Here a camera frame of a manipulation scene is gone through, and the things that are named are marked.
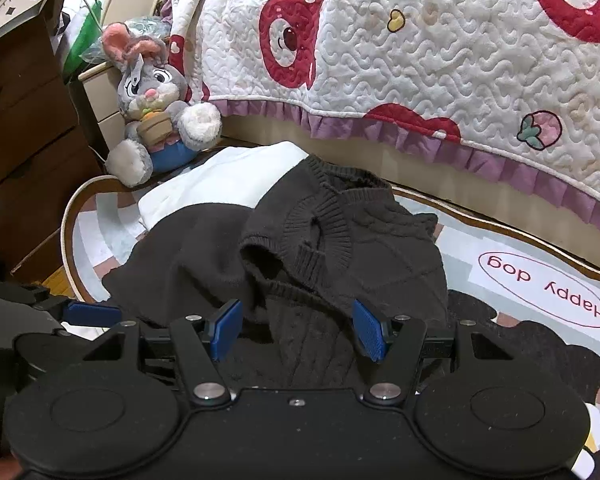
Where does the dark knit sweater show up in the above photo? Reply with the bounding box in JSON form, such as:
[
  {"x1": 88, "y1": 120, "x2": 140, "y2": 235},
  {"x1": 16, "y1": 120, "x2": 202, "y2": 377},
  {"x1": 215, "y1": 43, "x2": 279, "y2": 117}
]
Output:
[{"x1": 102, "y1": 155, "x2": 452, "y2": 397}]

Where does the white folded cloth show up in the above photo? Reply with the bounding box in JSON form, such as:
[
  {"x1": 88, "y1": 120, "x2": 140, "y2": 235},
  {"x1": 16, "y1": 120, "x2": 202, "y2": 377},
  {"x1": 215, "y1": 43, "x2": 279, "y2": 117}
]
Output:
[{"x1": 137, "y1": 141, "x2": 312, "y2": 233}]

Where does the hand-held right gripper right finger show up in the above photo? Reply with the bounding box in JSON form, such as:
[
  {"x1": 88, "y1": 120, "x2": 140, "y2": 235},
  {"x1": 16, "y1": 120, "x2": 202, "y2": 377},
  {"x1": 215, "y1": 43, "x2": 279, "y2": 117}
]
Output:
[{"x1": 352, "y1": 298, "x2": 514, "y2": 407}]

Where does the white bear-print quilted bedspread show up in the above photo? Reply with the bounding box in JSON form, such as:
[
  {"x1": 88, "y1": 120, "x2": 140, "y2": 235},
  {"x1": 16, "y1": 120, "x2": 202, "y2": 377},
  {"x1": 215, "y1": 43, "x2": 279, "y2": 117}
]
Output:
[{"x1": 169, "y1": 0, "x2": 600, "y2": 242}]

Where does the printed floor mat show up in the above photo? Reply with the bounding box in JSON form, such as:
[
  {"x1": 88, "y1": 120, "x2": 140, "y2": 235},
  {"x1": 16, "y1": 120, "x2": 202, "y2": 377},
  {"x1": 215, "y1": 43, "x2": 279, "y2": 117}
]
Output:
[{"x1": 61, "y1": 174, "x2": 600, "y2": 480}]

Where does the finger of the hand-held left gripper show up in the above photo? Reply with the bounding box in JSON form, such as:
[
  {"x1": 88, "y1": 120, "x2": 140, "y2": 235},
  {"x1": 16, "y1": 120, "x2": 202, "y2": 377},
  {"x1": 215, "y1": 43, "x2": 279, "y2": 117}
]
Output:
[{"x1": 19, "y1": 284, "x2": 124, "y2": 330}]

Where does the white nightstand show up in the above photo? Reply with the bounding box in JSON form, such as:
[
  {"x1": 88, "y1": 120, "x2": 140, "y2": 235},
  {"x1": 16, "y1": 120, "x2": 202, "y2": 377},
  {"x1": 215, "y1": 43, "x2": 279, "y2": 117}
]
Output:
[{"x1": 77, "y1": 61, "x2": 132, "y2": 162}]

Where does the brown wooden cabinet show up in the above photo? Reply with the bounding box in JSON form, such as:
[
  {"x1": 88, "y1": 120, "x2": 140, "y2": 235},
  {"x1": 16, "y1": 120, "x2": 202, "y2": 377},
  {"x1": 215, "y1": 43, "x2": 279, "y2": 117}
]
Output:
[{"x1": 0, "y1": 12, "x2": 107, "y2": 283}]

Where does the green and white bag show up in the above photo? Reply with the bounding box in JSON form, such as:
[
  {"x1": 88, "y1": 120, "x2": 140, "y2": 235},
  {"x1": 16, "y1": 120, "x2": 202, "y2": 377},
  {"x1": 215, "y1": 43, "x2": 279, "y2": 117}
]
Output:
[{"x1": 54, "y1": 0, "x2": 117, "y2": 82}]

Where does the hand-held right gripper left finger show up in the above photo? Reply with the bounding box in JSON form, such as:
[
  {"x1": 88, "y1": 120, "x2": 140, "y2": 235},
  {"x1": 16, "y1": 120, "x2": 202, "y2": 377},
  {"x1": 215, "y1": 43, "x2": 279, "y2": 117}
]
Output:
[{"x1": 82, "y1": 299, "x2": 244, "y2": 407}]

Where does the grey rabbit plush toy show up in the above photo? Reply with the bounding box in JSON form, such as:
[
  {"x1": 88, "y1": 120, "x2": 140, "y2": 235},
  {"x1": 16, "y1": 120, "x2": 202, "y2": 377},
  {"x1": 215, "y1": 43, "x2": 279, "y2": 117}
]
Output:
[{"x1": 101, "y1": 22, "x2": 224, "y2": 189}]

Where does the clear plastic bag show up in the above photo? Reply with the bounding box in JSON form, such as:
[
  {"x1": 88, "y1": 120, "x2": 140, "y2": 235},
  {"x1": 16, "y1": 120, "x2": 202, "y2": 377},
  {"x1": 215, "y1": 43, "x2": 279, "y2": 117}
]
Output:
[{"x1": 80, "y1": 16, "x2": 173, "y2": 66}]

